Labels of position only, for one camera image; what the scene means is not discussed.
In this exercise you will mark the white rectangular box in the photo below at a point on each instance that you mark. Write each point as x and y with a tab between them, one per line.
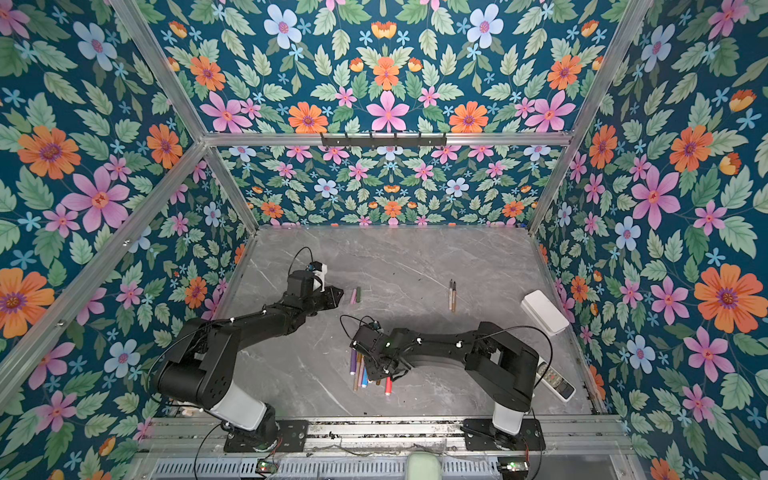
544	312

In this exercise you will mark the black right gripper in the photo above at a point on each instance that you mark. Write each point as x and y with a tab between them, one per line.
371	372

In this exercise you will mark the pink pen gold cap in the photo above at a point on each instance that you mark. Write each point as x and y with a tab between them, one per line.
360	371

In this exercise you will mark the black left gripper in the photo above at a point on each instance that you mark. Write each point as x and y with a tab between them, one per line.
330	293

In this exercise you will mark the black hook rail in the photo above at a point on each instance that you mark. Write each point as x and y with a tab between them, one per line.
371	140

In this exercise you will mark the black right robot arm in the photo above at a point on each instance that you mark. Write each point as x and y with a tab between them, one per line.
503	366

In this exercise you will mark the pale green rounded object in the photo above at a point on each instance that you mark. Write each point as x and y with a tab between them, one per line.
423	466

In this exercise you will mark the purple highlighter pen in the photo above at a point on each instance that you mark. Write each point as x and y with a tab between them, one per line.
353	362

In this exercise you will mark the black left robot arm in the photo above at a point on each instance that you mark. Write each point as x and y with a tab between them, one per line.
198	367

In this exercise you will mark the white remote control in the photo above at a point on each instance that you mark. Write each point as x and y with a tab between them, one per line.
554	381

